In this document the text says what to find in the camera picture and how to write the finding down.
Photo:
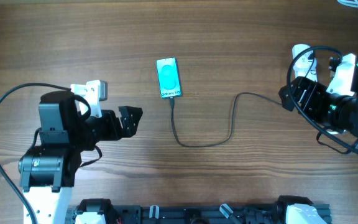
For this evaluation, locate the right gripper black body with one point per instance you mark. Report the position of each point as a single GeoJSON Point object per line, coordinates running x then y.
{"type": "Point", "coordinates": [316, 102]}

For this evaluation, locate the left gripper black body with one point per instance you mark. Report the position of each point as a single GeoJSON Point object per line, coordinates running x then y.
{"type": "Point", "coordinates": [109, 130]}

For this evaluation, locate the teal screen smartphone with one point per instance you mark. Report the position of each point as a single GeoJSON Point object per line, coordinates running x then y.
{"type": "Point", "coordinates": [168, 78]}

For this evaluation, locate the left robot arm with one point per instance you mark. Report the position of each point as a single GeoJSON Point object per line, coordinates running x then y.
{"type": "Point", "coordinates": [70, 125]}

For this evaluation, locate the white USB charger plug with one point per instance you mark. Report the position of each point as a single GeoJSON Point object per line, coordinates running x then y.
{"type": "Point", "coordinates": [305, 65]}

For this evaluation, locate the white power strip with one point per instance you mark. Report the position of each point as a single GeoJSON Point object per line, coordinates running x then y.
{"type": "Point", "coordinates": [298, 48]}

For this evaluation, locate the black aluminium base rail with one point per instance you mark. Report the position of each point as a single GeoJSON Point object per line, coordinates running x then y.
{"type": "Point", "coordinates": [296, 213]}

